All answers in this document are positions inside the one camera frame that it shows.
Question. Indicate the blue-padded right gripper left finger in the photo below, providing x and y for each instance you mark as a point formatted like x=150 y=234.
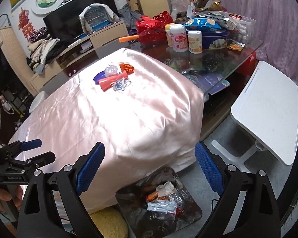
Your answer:
x=39 y=216

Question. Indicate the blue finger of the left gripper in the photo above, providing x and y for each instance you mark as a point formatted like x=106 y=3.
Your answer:
x=29 y=145

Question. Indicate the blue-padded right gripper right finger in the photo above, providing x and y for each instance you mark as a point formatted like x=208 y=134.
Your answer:
x=259 y=216

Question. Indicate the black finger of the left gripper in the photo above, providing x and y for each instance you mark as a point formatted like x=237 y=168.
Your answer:
x=40 y=160

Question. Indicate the clear plastic bag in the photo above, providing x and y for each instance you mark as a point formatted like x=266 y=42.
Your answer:
x=177 y=197

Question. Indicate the silver foil snack packet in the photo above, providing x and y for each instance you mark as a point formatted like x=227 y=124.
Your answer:
x=163 y=207

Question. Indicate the red plush lantern ornament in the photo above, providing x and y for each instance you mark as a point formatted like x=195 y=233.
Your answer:
x=164 y=198

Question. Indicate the orange tube bottle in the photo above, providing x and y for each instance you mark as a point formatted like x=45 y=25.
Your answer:
x=152 y=196

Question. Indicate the black trash bin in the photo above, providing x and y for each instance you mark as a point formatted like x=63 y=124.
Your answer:
x=143 y=223

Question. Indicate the person's left hand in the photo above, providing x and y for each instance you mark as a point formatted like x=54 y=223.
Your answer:
x=6 y=197

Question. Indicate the white round stool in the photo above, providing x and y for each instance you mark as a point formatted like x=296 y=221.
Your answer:
x=37 y=101

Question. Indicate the yellow cushion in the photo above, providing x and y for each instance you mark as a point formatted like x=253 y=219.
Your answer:
x=110 y=223

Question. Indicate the red plastic wrapper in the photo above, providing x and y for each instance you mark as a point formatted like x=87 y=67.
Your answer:
x=108 y=82

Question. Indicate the purple plastic lid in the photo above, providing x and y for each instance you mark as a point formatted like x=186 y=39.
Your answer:
x=101 y=75

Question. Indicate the pile of clothes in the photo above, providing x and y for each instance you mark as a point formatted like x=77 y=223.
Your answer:
x=40 y=44

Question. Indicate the white folding side table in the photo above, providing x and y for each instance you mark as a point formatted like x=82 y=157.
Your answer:
x=267 y=109

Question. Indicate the beige TV cabinet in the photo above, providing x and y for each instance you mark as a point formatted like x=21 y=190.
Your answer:
x=77 y=51

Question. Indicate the pink satin tablecloth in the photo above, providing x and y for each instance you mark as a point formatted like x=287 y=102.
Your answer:
x=151 y=119

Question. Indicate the orange crumpled paper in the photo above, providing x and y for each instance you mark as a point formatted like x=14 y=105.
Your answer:
x=129 y=69

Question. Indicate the black television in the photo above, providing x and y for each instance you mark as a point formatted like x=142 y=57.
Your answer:
x=64 y=20

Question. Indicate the purple booklet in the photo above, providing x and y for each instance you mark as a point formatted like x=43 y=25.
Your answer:
x=212 y=83

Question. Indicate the covered bird cage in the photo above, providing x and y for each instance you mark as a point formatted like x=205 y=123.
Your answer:
x=96 y=16

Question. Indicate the red cutout lantern basket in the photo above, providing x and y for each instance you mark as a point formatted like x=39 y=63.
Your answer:
x=151 y=31

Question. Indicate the yellow snack sachet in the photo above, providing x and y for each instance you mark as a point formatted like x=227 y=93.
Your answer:
x=234 y=45

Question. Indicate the yellow-capped bottle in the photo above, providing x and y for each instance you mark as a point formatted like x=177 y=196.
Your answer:
x=168 y=35

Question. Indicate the blue cookie tin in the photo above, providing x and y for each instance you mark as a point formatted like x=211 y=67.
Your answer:
x=215 y=39

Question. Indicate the white bottle pink label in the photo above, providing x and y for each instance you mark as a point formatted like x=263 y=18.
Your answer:
x=179 y=38

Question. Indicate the white bottle orange label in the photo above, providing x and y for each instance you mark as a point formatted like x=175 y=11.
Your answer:
x=195 y=41

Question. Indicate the clear bag of snacks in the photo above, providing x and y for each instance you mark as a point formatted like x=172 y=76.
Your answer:
x=245 y=28

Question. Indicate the purple curtain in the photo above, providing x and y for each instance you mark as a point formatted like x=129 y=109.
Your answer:
x=277 y=26

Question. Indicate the blue chip bag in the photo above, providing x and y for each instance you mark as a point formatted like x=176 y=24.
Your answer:
x=202 y=24

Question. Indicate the red paper wall decoration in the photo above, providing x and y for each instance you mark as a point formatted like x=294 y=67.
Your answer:
x=24 y=24

